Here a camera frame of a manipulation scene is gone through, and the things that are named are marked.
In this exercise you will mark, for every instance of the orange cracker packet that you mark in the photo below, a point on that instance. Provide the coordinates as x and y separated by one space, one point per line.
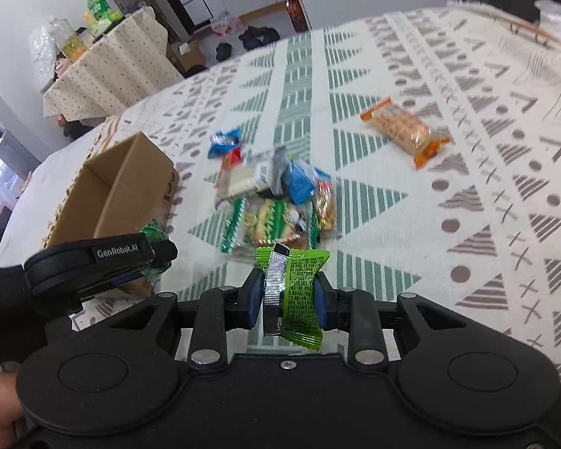
404 131

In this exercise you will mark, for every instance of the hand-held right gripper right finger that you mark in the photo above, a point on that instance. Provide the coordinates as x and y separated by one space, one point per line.
319 305

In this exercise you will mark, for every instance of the red brown bottle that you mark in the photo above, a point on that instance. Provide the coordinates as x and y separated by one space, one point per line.
295 11

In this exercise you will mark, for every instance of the cardboard box on floor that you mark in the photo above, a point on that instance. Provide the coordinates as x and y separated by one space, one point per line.
187 56

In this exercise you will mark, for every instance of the clear bottle yellow liquid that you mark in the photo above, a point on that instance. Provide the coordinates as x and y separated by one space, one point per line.
68 39

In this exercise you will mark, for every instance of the brown cardboard box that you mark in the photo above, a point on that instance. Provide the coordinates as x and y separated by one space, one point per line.
121 182

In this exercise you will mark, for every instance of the blue snack packet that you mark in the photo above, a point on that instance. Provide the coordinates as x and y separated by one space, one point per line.
224 142
301 182

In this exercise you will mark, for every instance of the patterned blanket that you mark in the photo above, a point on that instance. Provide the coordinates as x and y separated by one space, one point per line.
402 243

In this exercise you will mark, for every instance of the green striped biscuit packet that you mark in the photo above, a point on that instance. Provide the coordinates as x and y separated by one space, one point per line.
271 220

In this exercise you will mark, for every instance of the grey silver snack packet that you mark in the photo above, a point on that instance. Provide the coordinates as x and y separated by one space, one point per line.
275 168

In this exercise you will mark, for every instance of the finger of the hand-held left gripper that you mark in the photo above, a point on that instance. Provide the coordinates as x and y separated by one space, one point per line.
117 281
164 252

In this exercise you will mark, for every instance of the green soda bottle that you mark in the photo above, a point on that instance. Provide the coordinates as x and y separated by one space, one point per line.
98 9

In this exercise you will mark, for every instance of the black shoe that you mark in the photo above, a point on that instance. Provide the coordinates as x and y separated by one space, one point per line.
223 51

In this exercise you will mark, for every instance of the red white plastic bag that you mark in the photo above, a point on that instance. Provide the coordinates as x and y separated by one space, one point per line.
225 24

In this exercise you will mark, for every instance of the small orange snack packet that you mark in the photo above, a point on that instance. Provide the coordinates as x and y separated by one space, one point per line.
325 206

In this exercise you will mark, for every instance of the table with dotted tablecloth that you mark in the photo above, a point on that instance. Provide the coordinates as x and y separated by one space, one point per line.
112 70

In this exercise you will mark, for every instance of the black shoes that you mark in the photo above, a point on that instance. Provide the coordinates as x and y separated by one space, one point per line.
259 36

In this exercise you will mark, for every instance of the clear plastic bag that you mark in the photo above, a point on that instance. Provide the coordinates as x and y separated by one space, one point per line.
42 56

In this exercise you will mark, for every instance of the white cracker packet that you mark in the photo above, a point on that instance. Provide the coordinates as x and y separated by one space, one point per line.
241 182

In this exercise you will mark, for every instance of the small green snack packet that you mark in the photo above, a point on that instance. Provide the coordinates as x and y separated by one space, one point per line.
153 234

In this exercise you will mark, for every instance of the green snack packet silver seam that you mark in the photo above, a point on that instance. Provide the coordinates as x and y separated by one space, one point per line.
299 290

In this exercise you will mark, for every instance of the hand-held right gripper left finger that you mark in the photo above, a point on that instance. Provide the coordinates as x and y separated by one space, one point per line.
256 300

